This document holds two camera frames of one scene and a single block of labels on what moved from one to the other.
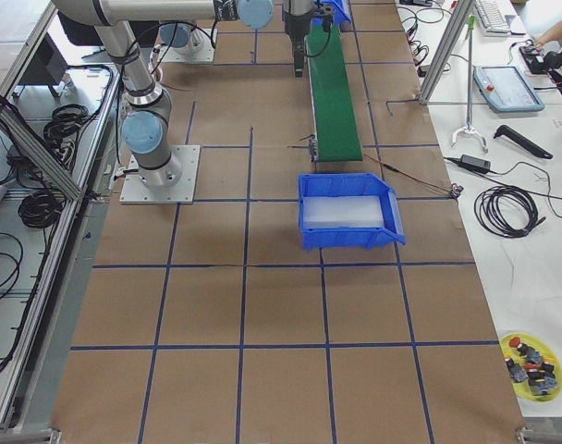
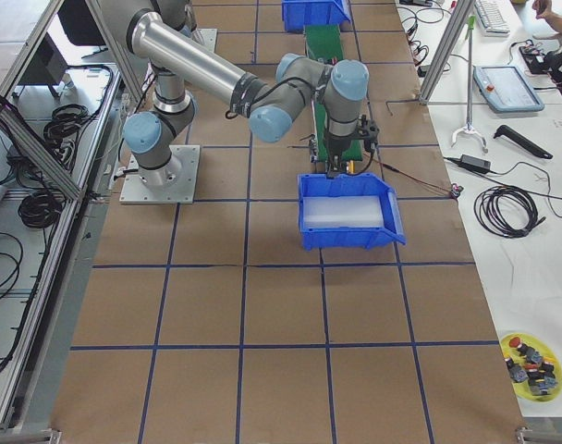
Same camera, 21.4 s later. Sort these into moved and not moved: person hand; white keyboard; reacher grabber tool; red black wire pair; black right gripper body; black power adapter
Moved: person hand; black right gripper body
Not moved: reacher grabber tool; white keyboard; black power adapter; red black wire pair
